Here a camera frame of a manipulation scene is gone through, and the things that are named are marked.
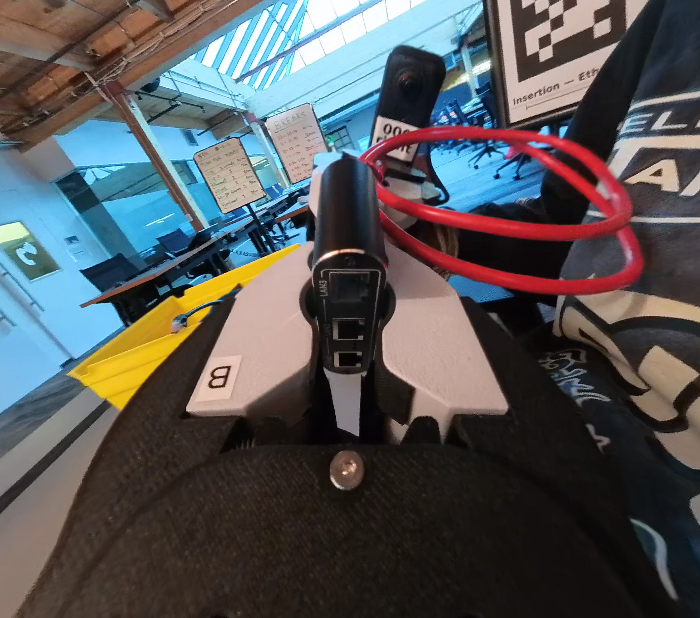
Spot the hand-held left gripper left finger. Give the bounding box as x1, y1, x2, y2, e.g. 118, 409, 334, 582
185, 246, 320, 419

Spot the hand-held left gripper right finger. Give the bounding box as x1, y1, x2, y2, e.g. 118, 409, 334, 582
382, 245, 510, 430

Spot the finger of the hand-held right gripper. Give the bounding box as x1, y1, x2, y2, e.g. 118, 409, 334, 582
380, 166, 441, 227
306, 151, 362, 247

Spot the black network adapter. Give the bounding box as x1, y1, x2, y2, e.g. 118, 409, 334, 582
310, 157, 391, 374

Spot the red ethernet cable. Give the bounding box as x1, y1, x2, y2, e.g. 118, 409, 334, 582
358, 124, 645, 297

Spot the yellow plastic bin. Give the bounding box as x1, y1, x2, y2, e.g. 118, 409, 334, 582
67, 243, 303, 411

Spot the person's right forearm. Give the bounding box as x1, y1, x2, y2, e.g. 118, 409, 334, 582
437, 180, 575, 312

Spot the handwritten whiteboard on stand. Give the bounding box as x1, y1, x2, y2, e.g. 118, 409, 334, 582
191, 136, 279, 253
264, 103, 330, 186

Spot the wooden desk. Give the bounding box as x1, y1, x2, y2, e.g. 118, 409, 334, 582
80, 216, 307, 309

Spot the black office chair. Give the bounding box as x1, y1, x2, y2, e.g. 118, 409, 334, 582
156, 228, 192, 258
79, 252, 159, 326

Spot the person's dark printed shirt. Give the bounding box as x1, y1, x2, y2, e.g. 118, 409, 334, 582
538, 0, 700, 618

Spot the phone booth sign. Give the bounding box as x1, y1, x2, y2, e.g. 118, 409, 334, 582
0, 221, 62, 283

